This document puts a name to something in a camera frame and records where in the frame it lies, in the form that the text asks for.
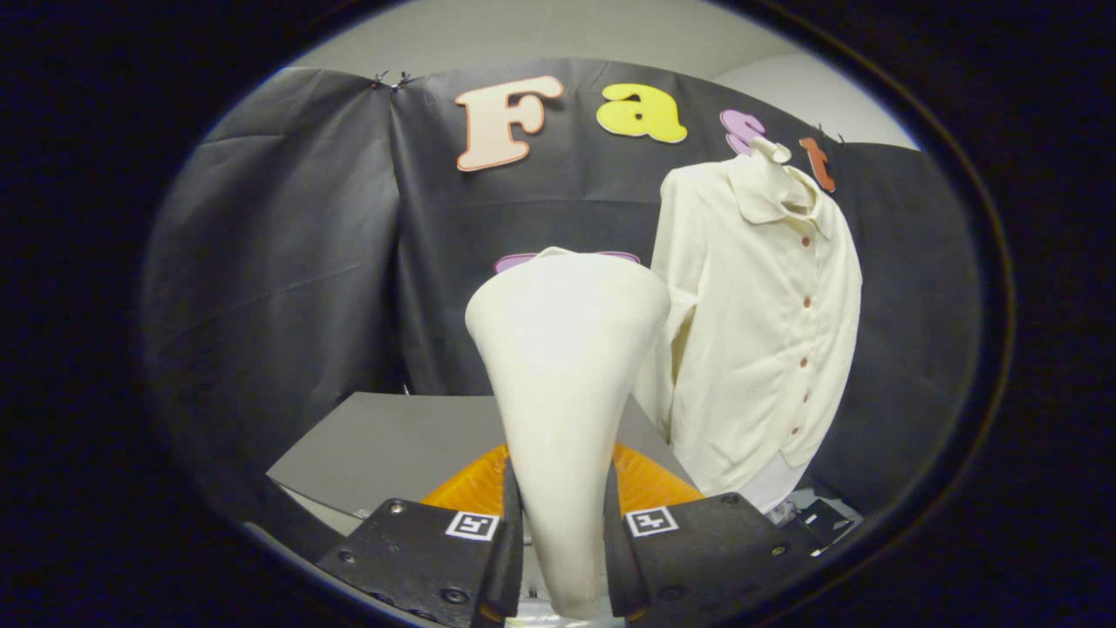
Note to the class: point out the white garment steamer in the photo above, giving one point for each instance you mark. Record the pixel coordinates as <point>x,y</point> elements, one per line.
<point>567,366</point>

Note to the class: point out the grey drawer cabinet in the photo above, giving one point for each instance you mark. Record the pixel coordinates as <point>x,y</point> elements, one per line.
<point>392,445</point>

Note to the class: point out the white clothes hanger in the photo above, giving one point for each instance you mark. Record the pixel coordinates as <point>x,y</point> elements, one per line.
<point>769,150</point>

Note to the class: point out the black backdrop cloth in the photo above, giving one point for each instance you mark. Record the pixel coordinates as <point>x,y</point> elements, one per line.
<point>288,262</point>

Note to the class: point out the cream button-up shirt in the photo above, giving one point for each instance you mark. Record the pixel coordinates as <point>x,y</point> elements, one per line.
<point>758,349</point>

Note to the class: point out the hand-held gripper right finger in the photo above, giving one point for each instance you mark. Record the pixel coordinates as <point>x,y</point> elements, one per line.
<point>706,545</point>

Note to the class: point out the black box device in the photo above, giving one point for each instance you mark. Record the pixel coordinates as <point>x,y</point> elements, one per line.
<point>824,519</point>

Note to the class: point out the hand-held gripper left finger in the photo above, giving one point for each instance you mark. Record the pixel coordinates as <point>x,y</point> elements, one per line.
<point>418,549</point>

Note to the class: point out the white dress form stand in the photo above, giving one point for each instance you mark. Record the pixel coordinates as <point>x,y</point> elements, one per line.
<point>772,490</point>

